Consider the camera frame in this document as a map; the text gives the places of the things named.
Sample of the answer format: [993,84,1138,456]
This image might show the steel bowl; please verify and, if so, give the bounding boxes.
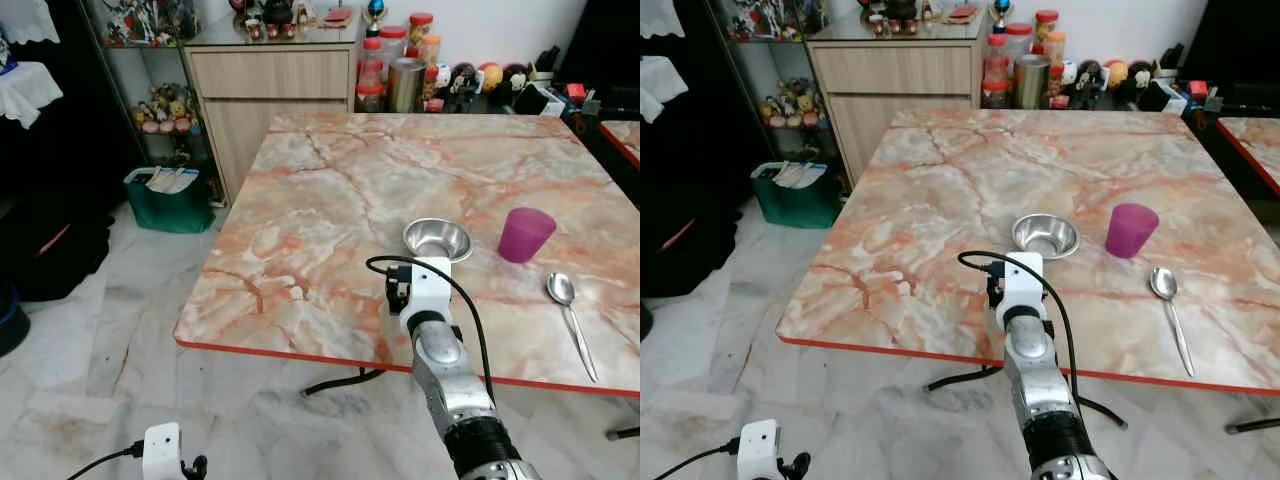
[402,217,474,264]
[1011,213,1082,260]

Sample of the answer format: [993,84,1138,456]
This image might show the purple plastic cup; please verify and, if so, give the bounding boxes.
[497,207,558,265]
[1104,202,1161,260]

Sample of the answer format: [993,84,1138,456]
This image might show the steel spoon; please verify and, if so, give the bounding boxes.
[545,271,600,384]
[1147,265,1197,379]

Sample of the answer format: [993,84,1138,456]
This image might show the steel canister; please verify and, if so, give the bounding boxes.
[1012,54,1052,111]
[387,56,428,114]

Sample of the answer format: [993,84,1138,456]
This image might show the green storage bag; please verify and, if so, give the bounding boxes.
[123,165,217,235]
[749,161,844,230]

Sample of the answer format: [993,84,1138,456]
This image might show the tall red-filled jar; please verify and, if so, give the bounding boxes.
[981,34,1010,110]
[356,37,387,113]

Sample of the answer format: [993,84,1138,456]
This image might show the light wooden cabinet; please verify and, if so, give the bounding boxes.
[184,14,363,203]
[804,12,989,188]

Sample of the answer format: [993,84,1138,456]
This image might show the black and white box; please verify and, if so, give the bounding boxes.
[513,81,568,119]
[1139,79,1192,114]

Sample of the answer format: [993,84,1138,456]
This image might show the clear jar red lid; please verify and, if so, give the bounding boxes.
[378,26,409,71]
[1003,22,1034,63]

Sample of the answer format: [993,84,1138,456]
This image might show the plush toy figurines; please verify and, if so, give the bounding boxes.
[757,78,818,130]
[133,83,198,137]

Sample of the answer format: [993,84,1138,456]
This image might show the marble side table red edge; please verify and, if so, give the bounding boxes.
[599,119,641,172]
[1215,116,1280,197]

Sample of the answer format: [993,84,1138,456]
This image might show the dark teapot set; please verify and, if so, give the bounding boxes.
[229,0,322,42]
[858,0,941,38]

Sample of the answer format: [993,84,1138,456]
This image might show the glass display shelf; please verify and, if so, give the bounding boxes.
[704,0,853,193]
[78,0,229,208]

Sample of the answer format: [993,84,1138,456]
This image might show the white hanging cloth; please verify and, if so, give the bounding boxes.
[640,54,690,124]
[0,61,64,130]

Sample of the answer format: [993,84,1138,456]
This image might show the white lace cloth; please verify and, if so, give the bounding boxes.
[0,0,60,47]
[640,0,687,40]

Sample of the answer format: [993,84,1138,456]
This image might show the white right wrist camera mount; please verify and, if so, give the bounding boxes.
[399,257,454,337]
[990,251,1047,328]

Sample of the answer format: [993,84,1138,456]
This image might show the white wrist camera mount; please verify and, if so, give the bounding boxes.
[399,257,454,337]
[142,423,184,480]
[737,420,782,480]
[990,251,1047,328]

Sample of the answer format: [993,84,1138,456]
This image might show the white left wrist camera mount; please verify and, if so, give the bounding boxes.
[737,420,782,480]
[142,423,184,480]

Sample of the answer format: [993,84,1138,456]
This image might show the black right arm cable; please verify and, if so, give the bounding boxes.
[365,255,496,403]
[957,249,1083,401]

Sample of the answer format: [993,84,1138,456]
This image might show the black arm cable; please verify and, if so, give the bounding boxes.
[957,249,1083,401]
[365,255,496,403]
[66,444,147,480]
[654,439,742,480]

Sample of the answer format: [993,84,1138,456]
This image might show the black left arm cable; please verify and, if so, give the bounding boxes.
[66,444,147,480]
[654,439,742,480]

